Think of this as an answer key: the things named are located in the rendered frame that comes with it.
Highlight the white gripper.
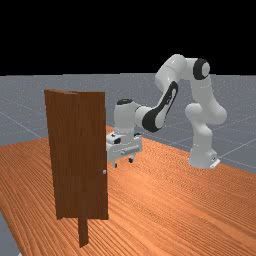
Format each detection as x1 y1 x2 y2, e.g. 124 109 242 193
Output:
106 131 143 169

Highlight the brown door leaf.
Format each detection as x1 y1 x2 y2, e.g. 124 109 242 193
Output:
49 90 110 221

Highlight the brown door frame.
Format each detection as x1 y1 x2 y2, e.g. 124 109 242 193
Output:
43 88 90 249

